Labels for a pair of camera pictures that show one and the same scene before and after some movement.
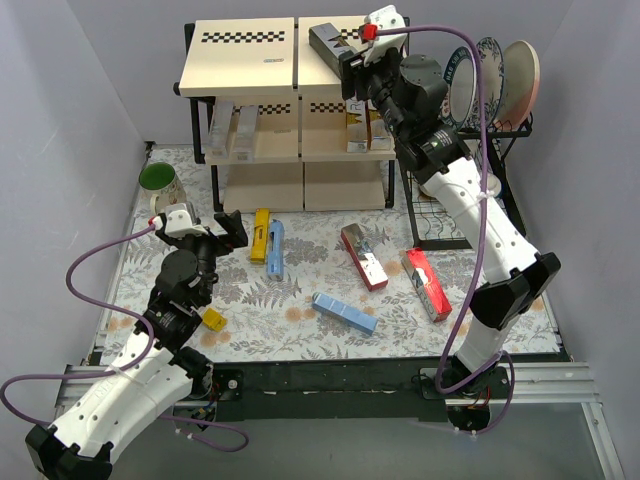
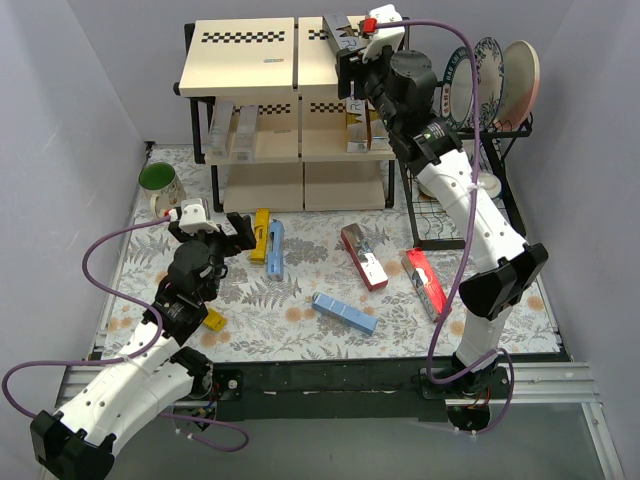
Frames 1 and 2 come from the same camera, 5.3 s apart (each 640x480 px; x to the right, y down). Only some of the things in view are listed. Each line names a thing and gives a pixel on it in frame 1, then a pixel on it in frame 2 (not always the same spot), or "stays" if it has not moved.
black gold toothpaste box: (330, 44) -> (340, 33)
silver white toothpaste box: (244, 144) stays
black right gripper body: (350, 75) stays
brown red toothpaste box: (367, 262) stays
